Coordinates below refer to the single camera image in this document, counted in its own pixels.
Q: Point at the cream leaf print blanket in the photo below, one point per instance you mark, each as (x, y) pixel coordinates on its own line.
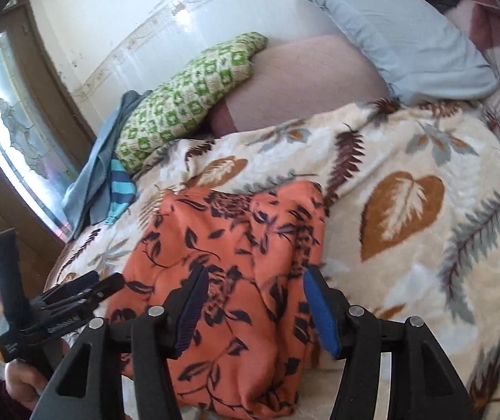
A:
(407, 227)

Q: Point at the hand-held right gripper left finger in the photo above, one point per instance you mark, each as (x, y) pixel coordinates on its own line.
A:
(191, 310)

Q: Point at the orange floral print garment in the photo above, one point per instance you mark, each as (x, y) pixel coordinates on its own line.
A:
(232, 271)

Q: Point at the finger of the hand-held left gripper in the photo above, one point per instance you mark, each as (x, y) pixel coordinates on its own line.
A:
(75, 284)
(101, 291)

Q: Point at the teal striped cloth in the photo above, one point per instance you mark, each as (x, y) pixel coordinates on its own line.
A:
(121, 192)

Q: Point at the grey-blue cloth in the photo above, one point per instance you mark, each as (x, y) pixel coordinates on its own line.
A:
(97, 175)

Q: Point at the person's left hand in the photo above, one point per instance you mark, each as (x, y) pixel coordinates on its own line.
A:
(24, 380)

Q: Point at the green checked pillow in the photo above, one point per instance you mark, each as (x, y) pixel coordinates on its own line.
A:
(180, 100)

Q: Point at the patterned glass window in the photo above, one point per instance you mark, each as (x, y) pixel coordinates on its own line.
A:
(18, 131)

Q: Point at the light blue pillow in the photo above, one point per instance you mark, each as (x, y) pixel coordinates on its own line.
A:
(399, 39)

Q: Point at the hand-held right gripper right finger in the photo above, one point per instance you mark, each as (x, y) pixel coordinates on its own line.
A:
(322, 315)

